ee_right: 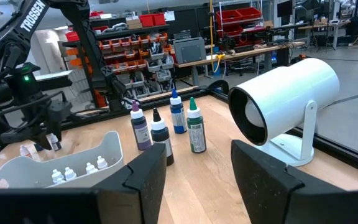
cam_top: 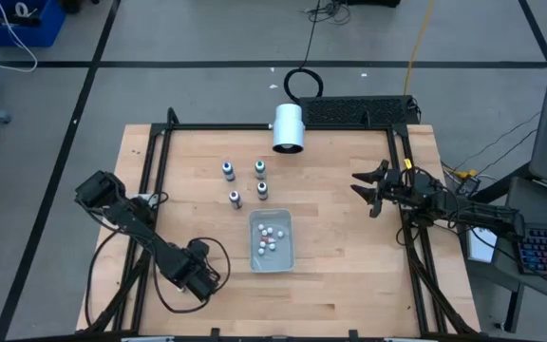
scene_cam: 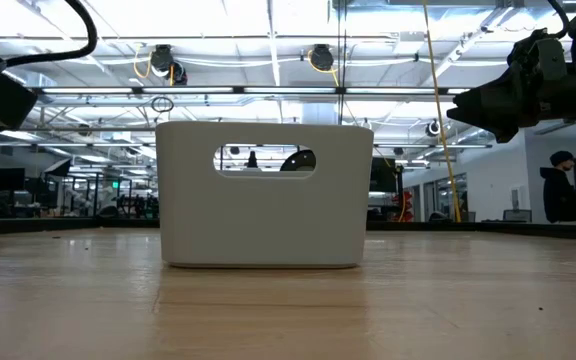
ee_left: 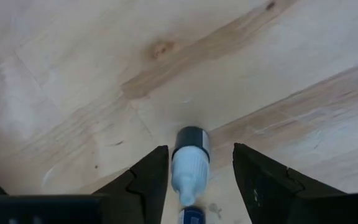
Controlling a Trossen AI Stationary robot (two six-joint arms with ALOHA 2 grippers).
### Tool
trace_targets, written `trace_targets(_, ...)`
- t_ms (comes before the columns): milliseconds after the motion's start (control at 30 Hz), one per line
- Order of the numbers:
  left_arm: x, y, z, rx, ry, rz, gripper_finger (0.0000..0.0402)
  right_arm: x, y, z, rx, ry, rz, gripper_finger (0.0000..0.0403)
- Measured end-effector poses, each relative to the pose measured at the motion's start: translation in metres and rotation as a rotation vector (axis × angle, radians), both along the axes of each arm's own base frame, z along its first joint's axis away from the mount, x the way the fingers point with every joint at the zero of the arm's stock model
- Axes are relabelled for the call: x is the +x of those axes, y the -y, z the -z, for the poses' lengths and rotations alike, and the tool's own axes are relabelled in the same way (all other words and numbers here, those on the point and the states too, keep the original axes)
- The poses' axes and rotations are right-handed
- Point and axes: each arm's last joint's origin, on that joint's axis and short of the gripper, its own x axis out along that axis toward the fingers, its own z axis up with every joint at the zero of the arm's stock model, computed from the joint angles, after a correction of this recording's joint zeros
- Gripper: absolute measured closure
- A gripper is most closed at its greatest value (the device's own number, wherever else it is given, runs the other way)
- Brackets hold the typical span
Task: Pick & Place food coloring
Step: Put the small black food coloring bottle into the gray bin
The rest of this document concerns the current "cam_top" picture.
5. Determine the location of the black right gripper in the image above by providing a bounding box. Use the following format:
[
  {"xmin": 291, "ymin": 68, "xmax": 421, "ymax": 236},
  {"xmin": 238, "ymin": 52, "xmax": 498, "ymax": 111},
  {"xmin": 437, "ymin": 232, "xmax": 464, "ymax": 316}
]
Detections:
[{"xmin": 350, "ymin": 160, "xmax": 415, "ymax": 219}]

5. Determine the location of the light grey plastic bin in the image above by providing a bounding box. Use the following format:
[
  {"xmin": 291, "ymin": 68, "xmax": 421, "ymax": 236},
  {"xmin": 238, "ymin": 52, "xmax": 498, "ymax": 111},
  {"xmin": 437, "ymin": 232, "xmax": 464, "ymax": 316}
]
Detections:
[{"xmin": 248, "ymin": 208, "xmax": 296, "ymax": 274}]

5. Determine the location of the yellow plug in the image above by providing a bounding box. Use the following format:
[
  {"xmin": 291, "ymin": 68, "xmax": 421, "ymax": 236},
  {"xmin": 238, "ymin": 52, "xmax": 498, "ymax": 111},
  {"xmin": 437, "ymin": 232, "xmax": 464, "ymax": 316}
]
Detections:
[{"xmin": 446, "ymin": 166, "xmax": 479, "ymax": 181}]

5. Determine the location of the black power adapter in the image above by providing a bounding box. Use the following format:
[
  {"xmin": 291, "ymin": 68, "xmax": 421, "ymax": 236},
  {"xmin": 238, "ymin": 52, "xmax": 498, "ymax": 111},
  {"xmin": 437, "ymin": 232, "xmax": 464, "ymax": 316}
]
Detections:
[{"xmin": 456, "ymin": 175, "xmax": 482, "ymax": 199}]

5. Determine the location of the white printed paper sheet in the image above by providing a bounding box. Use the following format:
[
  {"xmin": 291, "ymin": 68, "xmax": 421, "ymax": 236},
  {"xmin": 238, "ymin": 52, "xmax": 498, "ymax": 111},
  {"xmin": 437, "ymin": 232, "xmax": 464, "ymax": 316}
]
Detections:
[{"xmin": 465, "ymin": 226, "xmax": 499, "ymax": 264}]

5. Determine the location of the blue plastic bin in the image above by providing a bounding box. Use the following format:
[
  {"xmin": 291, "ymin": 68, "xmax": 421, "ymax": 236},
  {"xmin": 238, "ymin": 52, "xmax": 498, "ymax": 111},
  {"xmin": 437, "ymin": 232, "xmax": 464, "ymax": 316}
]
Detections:
[{"xmin": 0, "ymin": 0, "xmax": 67, "ymax": 48}]

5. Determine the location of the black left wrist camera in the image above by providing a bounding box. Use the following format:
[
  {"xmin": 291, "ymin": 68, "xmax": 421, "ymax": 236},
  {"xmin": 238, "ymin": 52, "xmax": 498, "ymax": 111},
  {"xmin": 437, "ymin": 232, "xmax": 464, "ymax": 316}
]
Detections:
[{"xmin": 186, "ymin": 238, "xmax": 212, "ymax": 261}]

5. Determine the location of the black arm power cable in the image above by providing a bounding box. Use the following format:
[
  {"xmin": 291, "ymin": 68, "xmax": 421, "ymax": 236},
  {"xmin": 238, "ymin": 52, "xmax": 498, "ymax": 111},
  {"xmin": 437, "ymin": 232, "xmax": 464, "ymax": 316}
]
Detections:
[{"xmin": 85, "ymin": 227, "xmax": 113, "ymax": 329}]

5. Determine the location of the black hanging coiled cable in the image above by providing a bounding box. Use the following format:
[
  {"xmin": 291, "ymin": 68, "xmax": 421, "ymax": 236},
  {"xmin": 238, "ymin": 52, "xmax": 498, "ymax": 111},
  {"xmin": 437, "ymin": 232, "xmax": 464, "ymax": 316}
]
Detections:
[{"xmin": 282, "ymin": 0, "xmax": 326, "ymax": 104}]

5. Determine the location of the yellow hanging cable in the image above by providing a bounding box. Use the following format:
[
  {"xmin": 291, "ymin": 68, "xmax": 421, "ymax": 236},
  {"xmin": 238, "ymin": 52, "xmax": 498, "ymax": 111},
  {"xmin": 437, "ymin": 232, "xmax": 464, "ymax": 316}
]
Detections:
[{"xmin": 403, "ymin": 0, "xmax": 439, "ymax": 96}]

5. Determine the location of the black aluminium table frame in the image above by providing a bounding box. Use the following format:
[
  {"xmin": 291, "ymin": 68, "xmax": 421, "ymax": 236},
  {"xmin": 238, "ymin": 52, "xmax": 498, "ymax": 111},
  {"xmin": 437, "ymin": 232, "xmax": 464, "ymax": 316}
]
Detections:
[{"xmin": 81, "ymin": 106, "xmax": 481, "ymax": 341}]

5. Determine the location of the black cable tangle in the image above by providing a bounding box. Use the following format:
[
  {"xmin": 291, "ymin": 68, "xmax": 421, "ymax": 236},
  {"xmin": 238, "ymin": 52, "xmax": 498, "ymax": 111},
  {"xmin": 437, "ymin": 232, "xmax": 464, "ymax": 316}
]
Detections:
[{"xmin": 305, "ymin": 0, "xmax": 353, "ymax": 26}]

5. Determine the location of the white cable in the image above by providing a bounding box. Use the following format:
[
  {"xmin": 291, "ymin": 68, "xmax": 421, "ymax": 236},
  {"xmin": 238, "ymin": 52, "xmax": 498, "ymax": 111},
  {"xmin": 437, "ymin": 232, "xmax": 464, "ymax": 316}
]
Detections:
[{"xmin": 0, "ymin": 0, "xmax": 39, "ymax": 73}]

